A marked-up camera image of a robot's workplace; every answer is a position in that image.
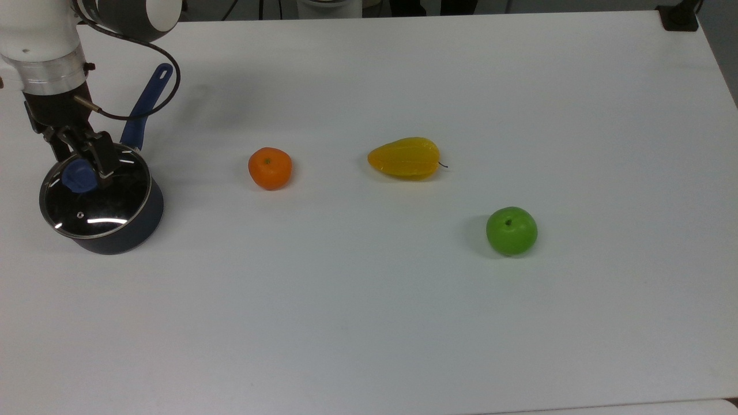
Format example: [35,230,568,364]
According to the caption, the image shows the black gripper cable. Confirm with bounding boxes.
[74,22,182,122]

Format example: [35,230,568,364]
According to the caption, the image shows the yellow starfruit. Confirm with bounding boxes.
[367,137,449,180]

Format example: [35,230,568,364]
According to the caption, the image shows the black mount base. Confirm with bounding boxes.
[656,0,701,32]

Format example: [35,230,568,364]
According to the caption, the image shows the green apple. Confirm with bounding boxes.
[485,206,539,257]

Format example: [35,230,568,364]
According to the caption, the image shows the dark blue saucepan blue handle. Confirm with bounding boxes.
[39,62,174,255]

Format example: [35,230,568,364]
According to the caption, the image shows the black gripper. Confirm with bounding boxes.
[23,80,125,188]

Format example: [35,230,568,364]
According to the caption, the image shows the glass lid blue knob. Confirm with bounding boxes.
[39,144,153,240]

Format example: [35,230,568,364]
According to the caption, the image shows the orange mandarin fruit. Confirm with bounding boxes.
[248,147,293,191]

